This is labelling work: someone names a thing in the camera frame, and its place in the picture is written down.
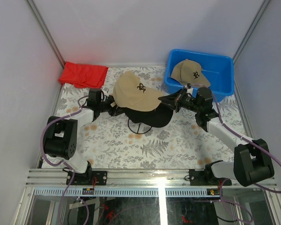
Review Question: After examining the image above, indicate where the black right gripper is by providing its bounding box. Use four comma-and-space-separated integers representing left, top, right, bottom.
158, 88, 202, 114

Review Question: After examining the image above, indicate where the beige sport baseball cap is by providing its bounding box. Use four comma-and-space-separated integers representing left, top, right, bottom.
112, 71, 163, 112

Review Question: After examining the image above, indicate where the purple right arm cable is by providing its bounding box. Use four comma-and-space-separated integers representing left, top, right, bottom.
212, 92, 281, 223

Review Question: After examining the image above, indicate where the red folded cloth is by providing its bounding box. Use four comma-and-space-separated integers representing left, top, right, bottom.
58, 61, 109, 89

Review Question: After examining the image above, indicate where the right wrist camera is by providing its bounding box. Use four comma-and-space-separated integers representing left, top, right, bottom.
184, 83, 192, 90

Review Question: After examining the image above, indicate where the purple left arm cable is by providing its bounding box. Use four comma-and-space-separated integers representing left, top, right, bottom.
41, 97, 89, 225

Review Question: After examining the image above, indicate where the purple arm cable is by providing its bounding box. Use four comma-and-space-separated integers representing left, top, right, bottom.
41, 97, 89, 225
212, 92, 281, 223

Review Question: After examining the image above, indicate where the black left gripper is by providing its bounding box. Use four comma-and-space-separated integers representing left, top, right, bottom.
98, 95, 130, 117

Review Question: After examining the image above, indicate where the aluminium mounting rail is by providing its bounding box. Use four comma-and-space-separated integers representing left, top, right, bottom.
25, 169, 278, 188

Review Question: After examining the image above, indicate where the black wire hat stand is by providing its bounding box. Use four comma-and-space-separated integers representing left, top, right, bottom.
127, 119, 152, 135

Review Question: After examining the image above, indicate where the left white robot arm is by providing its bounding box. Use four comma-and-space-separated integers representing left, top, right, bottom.
40, 89, 123, 185

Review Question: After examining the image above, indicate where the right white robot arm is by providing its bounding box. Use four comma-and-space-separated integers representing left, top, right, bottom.
159, 87, 274, 187

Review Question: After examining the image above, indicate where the blue plastic bin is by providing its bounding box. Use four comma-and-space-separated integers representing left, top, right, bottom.
164, 49, 234, 102

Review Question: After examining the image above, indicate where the black baseball cap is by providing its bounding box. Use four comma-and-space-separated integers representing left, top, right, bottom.
123, 105, 173, 128

